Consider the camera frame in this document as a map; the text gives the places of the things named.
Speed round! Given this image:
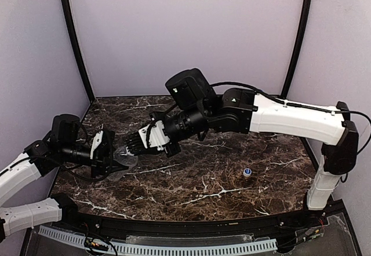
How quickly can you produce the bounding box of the black front table rail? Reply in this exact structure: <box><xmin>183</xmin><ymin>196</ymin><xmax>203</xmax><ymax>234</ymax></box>
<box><xmin>52</xmin><ymin>199</ymin><xmax>345</xmax><ymax>240</ymax></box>

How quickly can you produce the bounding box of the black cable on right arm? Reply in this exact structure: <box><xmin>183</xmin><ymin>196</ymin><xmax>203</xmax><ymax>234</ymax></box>
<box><xmin>210</xmin><ymin>82</ymin><xmax>371</xmax><ymax>155</ymax></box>

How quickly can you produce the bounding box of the right wrist camera with heatsink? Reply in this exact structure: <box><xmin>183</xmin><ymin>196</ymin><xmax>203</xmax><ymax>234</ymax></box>
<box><xmin>124</xmin><ymin>120</ymin><xmax>170</xmax><ymax>156</ymax></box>

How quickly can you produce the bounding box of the white slotted cable duct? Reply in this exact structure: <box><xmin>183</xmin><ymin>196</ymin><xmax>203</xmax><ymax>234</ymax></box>
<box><xmin>38</xmin><ymin>226</ymin><xmax>278</xmax><ymax>255</ymax></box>

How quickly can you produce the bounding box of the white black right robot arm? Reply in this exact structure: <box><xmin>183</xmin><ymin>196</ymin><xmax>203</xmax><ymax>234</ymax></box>
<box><xmin>143</xmin><ymin>68</ymin><xmax>359</xmax><ymax>211</ymax></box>

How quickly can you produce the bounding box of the black corner post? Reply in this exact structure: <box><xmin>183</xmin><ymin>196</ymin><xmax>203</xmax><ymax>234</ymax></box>
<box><xmin>60</xmin><ymin>0</ymin><xmax>96</xmax><ymax>103</ymax></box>
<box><xmin>281</xmin><ymin>0</ymin><xmax>311</xmax><ymax>98</ymax></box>

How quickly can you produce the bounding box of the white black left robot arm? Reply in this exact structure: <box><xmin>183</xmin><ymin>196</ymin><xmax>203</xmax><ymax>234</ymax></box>
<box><xmin>1</xmin><ymin>114</ymin><xmax>128</xmax><ymax>240</ymax></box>

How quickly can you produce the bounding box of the black right corner post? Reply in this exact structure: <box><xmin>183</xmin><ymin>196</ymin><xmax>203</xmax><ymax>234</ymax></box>
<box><xmin>281</xmin><ymin>0</ymin><xmax>311</xmax><ymax>98</ymax></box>

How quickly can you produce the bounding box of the black left corner post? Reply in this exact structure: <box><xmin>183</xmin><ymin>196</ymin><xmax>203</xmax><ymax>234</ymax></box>
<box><xmin>60</xmin><ymin>0</ymin><xmax>96</xmax><ymax>103</ymax></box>

